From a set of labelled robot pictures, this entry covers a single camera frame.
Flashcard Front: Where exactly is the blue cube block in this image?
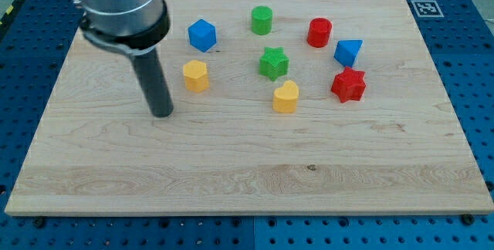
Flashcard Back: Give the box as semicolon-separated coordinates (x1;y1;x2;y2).
188;19;216;52

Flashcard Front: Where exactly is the blue triangular prism block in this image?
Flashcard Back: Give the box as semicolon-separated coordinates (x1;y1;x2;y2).
333;39;364;67

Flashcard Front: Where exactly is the white fiducial marker tag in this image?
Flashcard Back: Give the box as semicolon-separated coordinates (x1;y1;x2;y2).
411;0;444;18

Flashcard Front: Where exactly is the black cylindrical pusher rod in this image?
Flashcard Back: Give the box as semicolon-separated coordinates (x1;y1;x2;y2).
130;48;174;117

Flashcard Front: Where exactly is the yellow heart block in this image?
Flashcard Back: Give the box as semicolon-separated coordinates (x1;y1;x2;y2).
272;80;299;113

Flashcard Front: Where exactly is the wooden board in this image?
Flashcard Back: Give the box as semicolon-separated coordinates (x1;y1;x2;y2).
5;0;493;217

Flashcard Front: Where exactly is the green star block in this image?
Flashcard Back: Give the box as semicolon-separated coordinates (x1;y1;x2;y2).
259;47;289;81

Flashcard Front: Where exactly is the red star block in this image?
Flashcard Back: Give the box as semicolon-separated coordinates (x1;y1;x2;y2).
330;66;367;103

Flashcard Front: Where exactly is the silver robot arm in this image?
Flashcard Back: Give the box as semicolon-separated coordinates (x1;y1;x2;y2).
73;0;174;117

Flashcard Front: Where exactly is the yellow hexagon block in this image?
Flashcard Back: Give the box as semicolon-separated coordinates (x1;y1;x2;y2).
182;60;209;93

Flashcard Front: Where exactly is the red cylinder block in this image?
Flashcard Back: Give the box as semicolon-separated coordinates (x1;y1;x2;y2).
306;18;333;48

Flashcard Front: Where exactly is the green cylinder block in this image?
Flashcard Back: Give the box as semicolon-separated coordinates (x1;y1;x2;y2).
251;5;273;35

